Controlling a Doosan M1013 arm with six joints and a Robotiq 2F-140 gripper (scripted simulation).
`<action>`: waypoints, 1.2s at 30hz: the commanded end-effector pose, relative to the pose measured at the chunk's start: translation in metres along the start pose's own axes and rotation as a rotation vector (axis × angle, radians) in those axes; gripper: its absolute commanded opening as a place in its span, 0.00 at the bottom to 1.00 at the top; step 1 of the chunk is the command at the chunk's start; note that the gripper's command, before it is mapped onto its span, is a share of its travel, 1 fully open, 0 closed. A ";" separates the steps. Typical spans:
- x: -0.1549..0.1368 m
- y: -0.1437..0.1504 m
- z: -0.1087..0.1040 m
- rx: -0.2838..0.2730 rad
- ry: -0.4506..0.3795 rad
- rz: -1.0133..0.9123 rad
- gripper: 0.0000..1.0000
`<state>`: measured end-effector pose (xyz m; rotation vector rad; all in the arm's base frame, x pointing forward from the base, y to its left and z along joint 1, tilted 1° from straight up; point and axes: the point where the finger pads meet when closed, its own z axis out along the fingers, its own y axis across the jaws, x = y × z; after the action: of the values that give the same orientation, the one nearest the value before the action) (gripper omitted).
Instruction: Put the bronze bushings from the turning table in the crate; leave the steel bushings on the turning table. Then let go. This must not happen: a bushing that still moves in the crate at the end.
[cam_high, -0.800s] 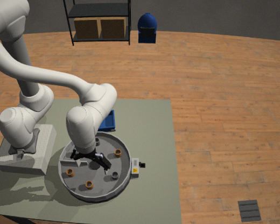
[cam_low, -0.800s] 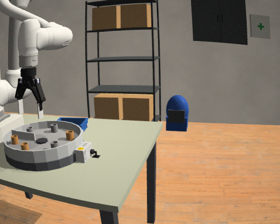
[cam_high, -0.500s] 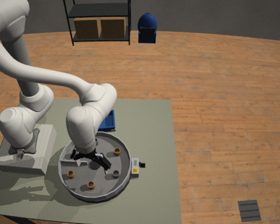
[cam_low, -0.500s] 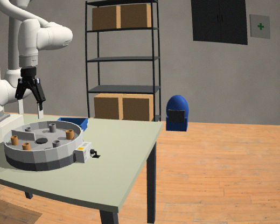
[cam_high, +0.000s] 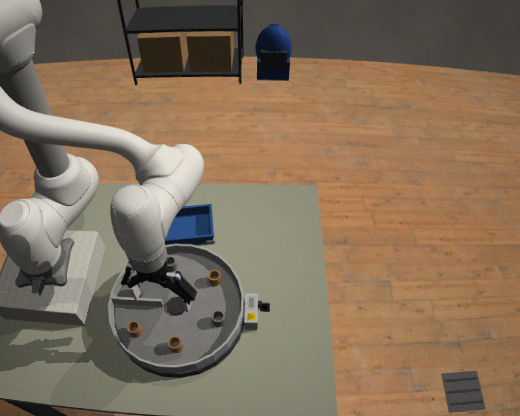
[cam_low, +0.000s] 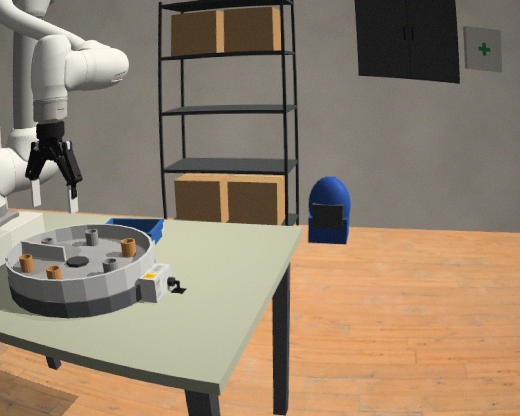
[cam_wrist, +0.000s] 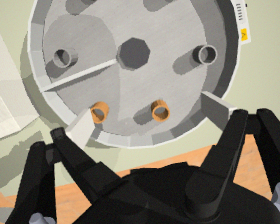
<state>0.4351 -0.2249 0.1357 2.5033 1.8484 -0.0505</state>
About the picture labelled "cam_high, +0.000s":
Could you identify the blue square tray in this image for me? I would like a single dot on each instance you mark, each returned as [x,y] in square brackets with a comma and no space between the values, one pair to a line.
[192,226]

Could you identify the grey round turning table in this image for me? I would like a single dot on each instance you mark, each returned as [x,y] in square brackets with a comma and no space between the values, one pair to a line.
[161,314]

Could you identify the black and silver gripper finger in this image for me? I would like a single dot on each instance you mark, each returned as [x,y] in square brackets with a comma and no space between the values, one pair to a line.
[180,287]
[135,280]

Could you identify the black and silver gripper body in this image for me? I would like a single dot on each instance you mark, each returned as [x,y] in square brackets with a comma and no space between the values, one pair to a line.
[161,274]

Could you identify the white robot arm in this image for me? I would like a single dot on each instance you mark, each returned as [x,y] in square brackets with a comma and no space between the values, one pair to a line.
[31,230]

